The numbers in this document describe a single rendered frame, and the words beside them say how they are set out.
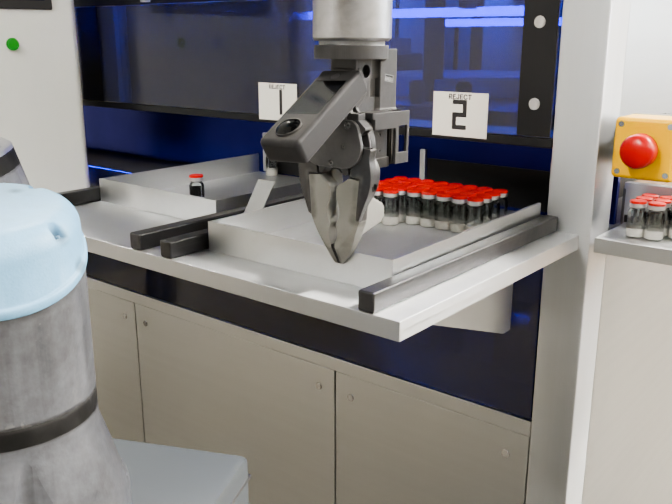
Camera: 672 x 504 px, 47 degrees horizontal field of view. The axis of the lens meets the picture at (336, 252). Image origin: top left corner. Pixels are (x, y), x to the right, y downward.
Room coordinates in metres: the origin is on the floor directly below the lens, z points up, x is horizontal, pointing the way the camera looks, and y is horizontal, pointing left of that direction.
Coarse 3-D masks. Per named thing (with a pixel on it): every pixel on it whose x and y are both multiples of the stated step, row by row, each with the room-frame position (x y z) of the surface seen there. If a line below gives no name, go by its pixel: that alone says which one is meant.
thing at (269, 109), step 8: (264, 88) 1.29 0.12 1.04; (272, 88) 1.28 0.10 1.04; (280, 88) 1.27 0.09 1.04; (288, 88) 1.26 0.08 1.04; (296, 88) 1.25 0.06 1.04; (264, 96) 1.29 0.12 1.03; (272, 96) 1.28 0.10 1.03; (288, 96) 1.26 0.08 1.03; (296, 96) 1.25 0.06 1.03; (264, 104) 1.29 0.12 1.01; (272, 104) 1.28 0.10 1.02; (288, 104) 1.26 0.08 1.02; (264, 112) 1.29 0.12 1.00; (272, 112) 1.28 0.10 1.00
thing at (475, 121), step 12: (444, 96) 1.08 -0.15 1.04; (456, 96) 1.06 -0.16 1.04; (468, 96) 1.05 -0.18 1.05; (480, 96) 1.04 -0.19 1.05; (444, 108) 1.08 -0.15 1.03; (456, 108) 1.06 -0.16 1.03; (468, 108) 1.05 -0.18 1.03; (480, 108) 1.04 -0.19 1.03; (444, 120) 1.07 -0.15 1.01; (456, 120) 1.06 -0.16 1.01; (468, 120) 1.05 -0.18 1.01; (480, 120) 1.04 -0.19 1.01; (432, 132) 1.09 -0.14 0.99; (444, 132) 1.07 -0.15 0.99; (456, 132) 1.06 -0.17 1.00; (468, 132) 1.05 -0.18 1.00; (480, 132) 1.04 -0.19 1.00
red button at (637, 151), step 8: (632, 136) 0.88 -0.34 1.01; (640, 136) 0.88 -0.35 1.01; (648, 136) 0.88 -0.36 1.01; (624, 144) 0.89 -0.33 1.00; (632, 144) 0.88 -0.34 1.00; (640, 144) 0.87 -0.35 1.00; (648, 144) 0.87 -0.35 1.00; (656, 144) 0.88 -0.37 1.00; (624, 152) 0.88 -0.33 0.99; (632, 152) 0.88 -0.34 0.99; (640, 152) 0.87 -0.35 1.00; (648, 152) 0.87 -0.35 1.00; (656, 152) 0.87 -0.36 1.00; (624, 160) 0.88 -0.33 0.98; (632, 160) 0.88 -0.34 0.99; (640, 160) 0.87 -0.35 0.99; (648, 160) 0.87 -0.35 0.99; (632, 168) 0.88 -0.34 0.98; (640, 168) 0.88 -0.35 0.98
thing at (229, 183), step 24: (168, 168) 1.25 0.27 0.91; (192, 168) 1.29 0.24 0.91; (216, 168) 1.34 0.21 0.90; (240, 168) 1.38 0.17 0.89; (120, 192) 1.12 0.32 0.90; (144, 192) 1.09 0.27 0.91; (168, 192) 1.05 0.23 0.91; (216, 192) 1.21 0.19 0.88; (240, 192) 1.21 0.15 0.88; (288, 192) 1.10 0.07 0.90; (192, 216) 1.02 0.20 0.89
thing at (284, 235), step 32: (224, 224) 0.86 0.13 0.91; (256, 224) 0.93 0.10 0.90; (288, 224) 0.98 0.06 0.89; (512, 224) 0.91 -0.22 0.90; (256, 256) 0.82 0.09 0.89; (288, 256) 0.80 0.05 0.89; (320, 256) 0.77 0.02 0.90; (352, 256) 0.74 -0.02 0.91; (384, 256) 0.84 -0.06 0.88; (416, 256) 0.74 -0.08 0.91
